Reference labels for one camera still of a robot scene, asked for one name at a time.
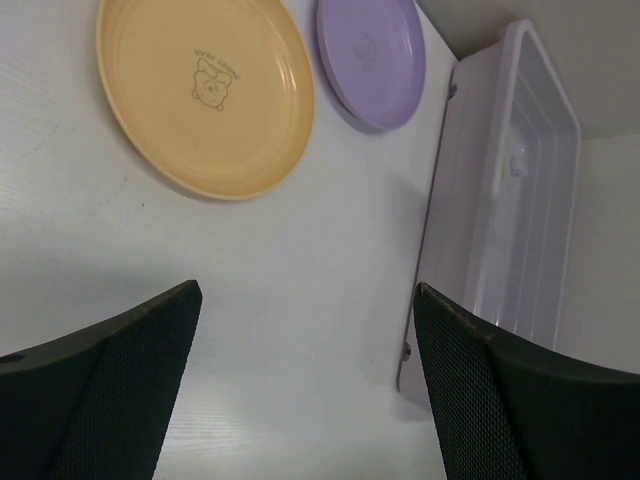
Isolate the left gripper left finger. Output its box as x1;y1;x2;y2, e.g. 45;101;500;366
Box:
1;280;202;479

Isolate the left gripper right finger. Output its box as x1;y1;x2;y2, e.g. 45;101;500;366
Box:
413;282;639;479

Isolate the orange plate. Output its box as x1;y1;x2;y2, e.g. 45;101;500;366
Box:
96;1;316;200

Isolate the purple plate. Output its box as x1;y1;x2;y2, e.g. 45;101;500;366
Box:
316;0;426;131

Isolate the clear plastic bin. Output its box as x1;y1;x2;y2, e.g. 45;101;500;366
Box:
396;19;582;396

